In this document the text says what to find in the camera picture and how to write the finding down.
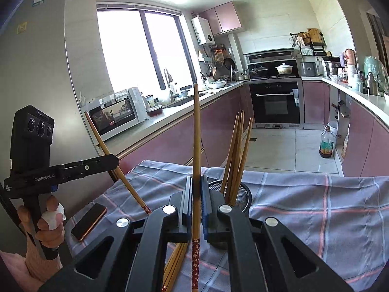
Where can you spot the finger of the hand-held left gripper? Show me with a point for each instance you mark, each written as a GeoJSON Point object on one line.
{"type": "Point", "coordinates": [88, 167]}

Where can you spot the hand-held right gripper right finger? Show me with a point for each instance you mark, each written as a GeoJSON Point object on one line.
{"type": "Point", "coordinates": [206, 203]}

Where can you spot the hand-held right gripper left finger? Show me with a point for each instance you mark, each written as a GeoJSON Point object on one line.
{"type": "Point", "coordinates": [187, 200]}

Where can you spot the red-tipped wooden chopstick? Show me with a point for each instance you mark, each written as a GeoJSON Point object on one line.
{"type": "Point", "coordinates": [245, 152]}
{"type": "Point", "coordinates": [170, 267]}
{"type": "Point", "coordinates": [231, 152]}
{"type": "Point", "coordinates": [175, 264]}
{"type": "Point", "coordinates": [238, 146]}
{"type": "Point", "coordinates": [197, 146]}
{"type": "Point", "coordinates": [97, 133]}
{"type": "Point", "coordinates": [180, 260]}

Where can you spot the black mesh pen holder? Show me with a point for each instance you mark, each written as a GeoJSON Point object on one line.
{"type": "Point", "coordinates": [244, 194]}

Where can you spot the person's left hand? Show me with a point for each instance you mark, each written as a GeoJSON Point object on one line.
{"type": "Point", "coordinates": [48, 234]}

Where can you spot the black smartphone orange rim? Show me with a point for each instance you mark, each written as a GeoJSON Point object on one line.
{"type": "Point", "coordinates": [89, 222]}

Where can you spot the white microwave oven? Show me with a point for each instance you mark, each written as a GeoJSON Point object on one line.
{"type": "Point", "coordinates": [115, 115]}

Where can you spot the grey refrigerator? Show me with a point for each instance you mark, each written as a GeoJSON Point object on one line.
{"type": "Point", "coordinates": [39, 76]}

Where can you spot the pink base cabinets long run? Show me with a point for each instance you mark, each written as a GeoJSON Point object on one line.
{"type": "Point", "coordinates": [176, 127]}

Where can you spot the red bowl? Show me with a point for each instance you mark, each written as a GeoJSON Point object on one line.
{"type": "Point", "coordinates": [154, 111]}

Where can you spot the blue plaid cloth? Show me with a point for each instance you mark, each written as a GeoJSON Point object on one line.
{"type": "Point", "coordinates": [304, 206]}

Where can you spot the steel kitchen faucet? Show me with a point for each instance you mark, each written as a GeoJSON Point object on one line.
{"type": "Point", "coordinates": [168, 80]}

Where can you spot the white dish by sink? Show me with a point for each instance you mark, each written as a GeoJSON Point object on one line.
{"type": "Point", "coordinates": [219, 84]}

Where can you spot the black built-in oven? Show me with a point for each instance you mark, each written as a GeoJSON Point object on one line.
{"type": "Point", "coordinates": [275, 103]}

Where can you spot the large kitchen window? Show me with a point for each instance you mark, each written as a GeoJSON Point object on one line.
{"type": "Point", "coordinates": [127, 51]}

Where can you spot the oil bottle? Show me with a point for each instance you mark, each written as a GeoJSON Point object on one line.
{"type": "Point", "coordinates": [326, 144]}

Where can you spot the hanging black frying pan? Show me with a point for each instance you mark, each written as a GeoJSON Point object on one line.
{"type": "Point", "coordinates": [229, 63]}

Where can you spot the black wok with lid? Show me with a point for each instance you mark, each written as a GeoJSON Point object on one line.
{"type": "Point", "coordinates": [258, 70]}

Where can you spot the white casserole pot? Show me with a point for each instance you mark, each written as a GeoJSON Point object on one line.
{"type": "Point", "coordinates": [284, 69]}

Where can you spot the steel range hood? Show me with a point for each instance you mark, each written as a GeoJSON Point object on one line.
{"type": "Point", "coordinates": [269, 56]}

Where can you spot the pink base cabinets peninsula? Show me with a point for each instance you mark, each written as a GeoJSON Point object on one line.
{"type": "Point", "coordinates": [361, 137]}

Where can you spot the white water heater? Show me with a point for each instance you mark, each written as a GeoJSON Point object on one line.
{"type": "Point", "coordinates": [203, 31]}

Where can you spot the steel pot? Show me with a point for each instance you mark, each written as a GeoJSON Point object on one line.
{"type": "Point", "coordinates": [331, 68]}

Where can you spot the white jar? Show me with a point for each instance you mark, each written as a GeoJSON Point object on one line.
{"type": "Point", "coordinates": [358, 83]}

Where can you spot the wooden cutting board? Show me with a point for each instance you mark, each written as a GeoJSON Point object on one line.
{"type": "Point", "coordinates": [314, 35]}

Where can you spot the steel thermos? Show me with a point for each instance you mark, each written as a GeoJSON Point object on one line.
{"type": "Point", "coordinates": [372, 85]}

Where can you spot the pink kettle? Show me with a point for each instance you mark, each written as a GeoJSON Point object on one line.
{"type": "Point", "coordinates": [350, 57]}

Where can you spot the green fan in plastic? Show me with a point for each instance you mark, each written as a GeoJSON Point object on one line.
{"type": "Point", "coordinates": [376, 70]}

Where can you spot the pink wall cabinet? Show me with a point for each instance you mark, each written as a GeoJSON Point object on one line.
{"type": "Point", "coordinates": [223, 18]}

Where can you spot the black wall rack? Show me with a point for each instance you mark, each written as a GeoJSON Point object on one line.
{"type": "Point", "coordinates": [313, 50]}

